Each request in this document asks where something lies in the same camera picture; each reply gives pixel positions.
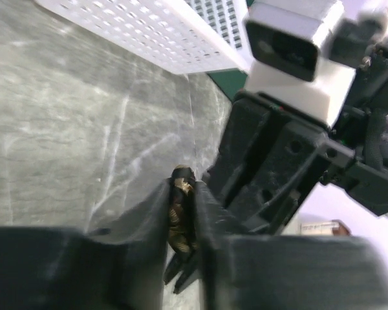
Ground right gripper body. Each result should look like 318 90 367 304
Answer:
207 42 388 234

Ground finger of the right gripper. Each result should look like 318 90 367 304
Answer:
173 254 199 294
164 253 186 284

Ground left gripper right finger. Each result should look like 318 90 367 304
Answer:
195 182 388 309

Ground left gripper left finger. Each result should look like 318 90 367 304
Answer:
0 180 169 309

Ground black gold floral tie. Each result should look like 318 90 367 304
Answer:
168 165 198 262

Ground green divided organizer tray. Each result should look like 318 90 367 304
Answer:
208 70 247 101

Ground white empty plastic basket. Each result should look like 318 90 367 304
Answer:
38 0 252 75

